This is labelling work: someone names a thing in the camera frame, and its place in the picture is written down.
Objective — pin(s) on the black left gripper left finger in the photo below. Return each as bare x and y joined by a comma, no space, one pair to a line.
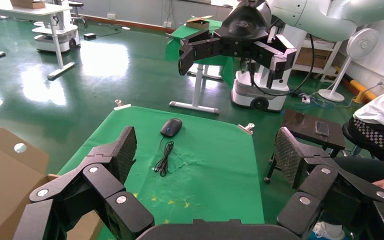
96,185

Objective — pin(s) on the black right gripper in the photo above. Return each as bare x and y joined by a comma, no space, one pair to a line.
245,23

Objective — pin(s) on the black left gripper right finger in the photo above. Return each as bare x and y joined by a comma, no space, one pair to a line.
314,185

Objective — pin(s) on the black computer mouse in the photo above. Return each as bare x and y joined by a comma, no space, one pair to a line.
171,127

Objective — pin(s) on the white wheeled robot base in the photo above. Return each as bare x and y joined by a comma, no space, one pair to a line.
261,96
56,39

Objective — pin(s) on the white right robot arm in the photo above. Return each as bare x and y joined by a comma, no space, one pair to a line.
328,16

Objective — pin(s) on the small open cardboard box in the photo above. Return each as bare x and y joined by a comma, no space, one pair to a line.
197,24

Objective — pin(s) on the large cardboard box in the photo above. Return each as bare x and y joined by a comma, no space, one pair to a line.
321,59

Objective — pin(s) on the brown cardboard box with lid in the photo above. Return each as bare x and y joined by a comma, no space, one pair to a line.
6,185

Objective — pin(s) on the flat cardboard box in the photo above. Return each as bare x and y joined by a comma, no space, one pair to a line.
28,4

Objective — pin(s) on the black smartphone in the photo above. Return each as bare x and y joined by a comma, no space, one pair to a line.
322,128

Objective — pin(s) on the dark brown stool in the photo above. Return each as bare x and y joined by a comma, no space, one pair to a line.
301,127

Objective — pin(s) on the black round stool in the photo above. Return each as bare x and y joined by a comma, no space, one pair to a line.
347,134

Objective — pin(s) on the silver metal clamp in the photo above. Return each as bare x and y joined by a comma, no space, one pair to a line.
246,129
121,106

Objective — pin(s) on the white storage shelf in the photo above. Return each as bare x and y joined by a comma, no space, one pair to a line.
314,70

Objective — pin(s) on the white power strip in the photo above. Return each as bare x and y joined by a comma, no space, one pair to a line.
126,28
306,99

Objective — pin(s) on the torn green table cloth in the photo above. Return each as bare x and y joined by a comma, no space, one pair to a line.
212,165

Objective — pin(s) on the yellow black bumper pole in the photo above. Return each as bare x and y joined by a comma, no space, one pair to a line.
361,87

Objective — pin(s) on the white standing fan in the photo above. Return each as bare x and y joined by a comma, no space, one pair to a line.
362,43

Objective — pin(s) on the black power adapter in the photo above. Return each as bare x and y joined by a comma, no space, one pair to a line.
89,36

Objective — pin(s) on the black office chair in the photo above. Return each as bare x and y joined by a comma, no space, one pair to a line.
76,4

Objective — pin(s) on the white table frame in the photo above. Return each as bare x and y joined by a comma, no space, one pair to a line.
197,86

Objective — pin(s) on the white wall socket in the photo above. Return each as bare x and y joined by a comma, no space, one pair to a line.
111,16
168,24

